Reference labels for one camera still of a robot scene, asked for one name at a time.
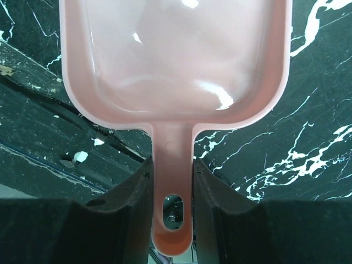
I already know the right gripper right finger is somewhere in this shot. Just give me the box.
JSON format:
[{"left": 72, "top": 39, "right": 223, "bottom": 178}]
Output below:
[{"left": 193, "top": 159, "right": 351, "bottom": 263}]

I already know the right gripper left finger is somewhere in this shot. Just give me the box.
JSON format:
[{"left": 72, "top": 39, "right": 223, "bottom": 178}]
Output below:
[{"left": 1, "top": 158, "right": 153, "bottom": 263}]

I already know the pink dustpan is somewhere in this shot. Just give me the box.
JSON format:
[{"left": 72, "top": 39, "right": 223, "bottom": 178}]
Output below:
[{"left": 59, "top": 1, "right": 293, "bottom": 256}]

